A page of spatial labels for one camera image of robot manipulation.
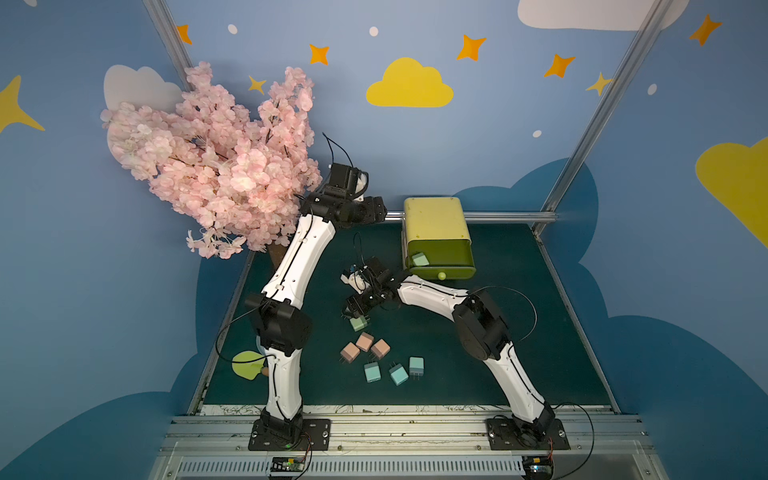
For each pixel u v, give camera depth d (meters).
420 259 0.90
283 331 0.51
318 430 0.75
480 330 0.58
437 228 0.93
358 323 0.92
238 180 0.53
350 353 0.86
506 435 0.74
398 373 0.83
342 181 0.63
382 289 0.76
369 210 0.73
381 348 0.88
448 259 0.91
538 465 0.73
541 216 1.18
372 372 0.84
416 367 0.84
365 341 0.89
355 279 0.86
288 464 0.72
